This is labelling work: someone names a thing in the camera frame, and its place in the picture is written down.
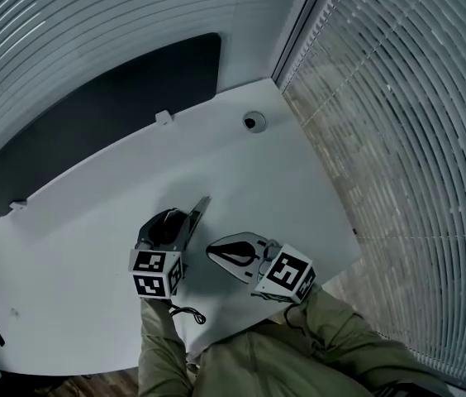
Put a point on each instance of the white window frame post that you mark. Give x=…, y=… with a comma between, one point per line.
x=299, y=23

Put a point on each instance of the white window blind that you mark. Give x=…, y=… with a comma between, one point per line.
x=72, y=27

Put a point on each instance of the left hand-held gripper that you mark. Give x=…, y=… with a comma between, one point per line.
x=156, y=263

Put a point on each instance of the white partition bracket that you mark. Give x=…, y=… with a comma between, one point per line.
x=164, y=117
x=17, y=205

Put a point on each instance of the grey window blind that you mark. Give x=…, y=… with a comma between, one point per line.
x=415, y=147

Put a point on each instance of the person's olive clothed torso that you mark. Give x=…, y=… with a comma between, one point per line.
x=266, y=366

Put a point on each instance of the long slotted metal object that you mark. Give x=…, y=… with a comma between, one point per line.
x=198, y=212

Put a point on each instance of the person's left forearm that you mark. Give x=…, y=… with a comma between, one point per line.
x=162, y=345

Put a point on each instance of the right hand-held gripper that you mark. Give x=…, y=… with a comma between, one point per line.
x=286, y=272

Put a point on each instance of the dark desk partition panel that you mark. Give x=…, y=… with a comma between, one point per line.
x=105, y=122

